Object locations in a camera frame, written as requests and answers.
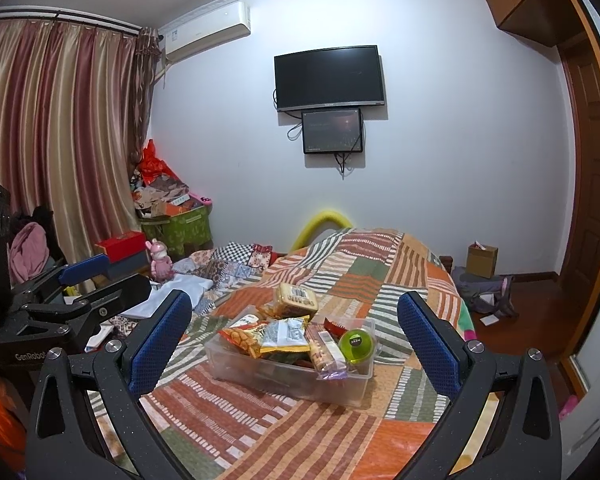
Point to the yellow foam tube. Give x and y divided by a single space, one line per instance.
325 216

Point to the wooden overhead cabinet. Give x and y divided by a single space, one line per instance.
525 0

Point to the white cloth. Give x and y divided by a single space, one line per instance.
185 292

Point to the grey pink backpack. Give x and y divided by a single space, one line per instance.
485 292

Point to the pink slipper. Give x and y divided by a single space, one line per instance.
569 406

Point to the small cardboard box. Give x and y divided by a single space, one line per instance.
482 260

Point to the white paper sheet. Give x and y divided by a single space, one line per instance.
490 320

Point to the pink rabbit toy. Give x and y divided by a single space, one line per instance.
160 260

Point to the biscuit packet with white label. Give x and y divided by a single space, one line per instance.
295 300

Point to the striped patchwork blanket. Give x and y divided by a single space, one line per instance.
280 435

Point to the red snack bag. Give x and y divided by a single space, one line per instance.
336 327

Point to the yellow grey snack packet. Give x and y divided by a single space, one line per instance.
285 335

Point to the small black wall monitor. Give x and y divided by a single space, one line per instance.
332 130

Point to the dark curtain rail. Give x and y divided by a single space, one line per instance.
65 17

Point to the striped brown curtain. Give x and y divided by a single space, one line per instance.
55 135

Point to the wooden door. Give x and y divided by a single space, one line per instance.
592 185

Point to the red plastic bag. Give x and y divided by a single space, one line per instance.
155 160

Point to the white heart-decal wardrobe door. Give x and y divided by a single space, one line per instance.
595 410

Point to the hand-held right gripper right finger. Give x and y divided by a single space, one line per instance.
427 345

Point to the white air conditioner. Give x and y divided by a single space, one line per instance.
205 30

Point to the green storage crate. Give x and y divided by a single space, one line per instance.
190 230

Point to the black wall television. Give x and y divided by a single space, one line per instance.
330 77

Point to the red box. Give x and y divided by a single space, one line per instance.
122 245

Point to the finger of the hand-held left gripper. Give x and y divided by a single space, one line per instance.
82 270
120 295

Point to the orange snack packet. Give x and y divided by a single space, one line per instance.
242 340

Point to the grey box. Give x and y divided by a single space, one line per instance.
130 265

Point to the checkered patterned cloth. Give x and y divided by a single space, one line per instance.
230 260

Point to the clear plastic container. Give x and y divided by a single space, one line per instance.
280 380

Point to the green lidded cup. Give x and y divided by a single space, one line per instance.
357 345

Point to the pink clothing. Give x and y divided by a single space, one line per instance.
27 255

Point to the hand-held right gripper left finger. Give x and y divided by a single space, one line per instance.
160 345

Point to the clear cracker packet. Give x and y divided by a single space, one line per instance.
325 352

